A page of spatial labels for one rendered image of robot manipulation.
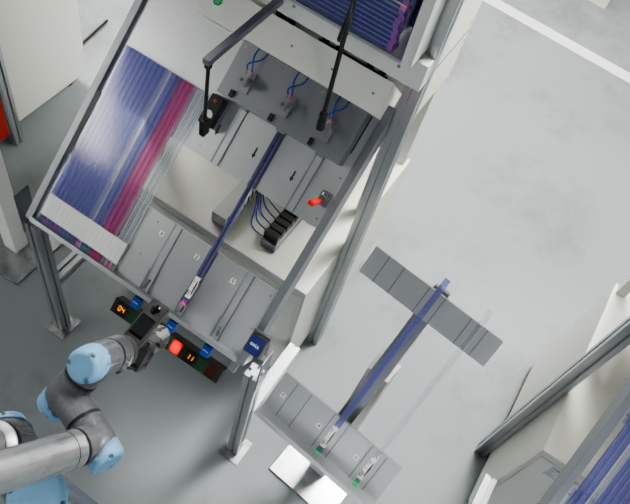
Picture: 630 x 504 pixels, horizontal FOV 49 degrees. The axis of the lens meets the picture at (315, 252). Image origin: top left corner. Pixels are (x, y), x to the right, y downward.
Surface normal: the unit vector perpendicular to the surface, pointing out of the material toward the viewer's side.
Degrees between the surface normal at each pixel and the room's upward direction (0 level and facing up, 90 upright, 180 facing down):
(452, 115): 0
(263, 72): 43
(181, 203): 0
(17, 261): 0
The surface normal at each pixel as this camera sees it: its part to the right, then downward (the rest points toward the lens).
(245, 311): -0.23, 0.06
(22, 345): 0.18, -0.54
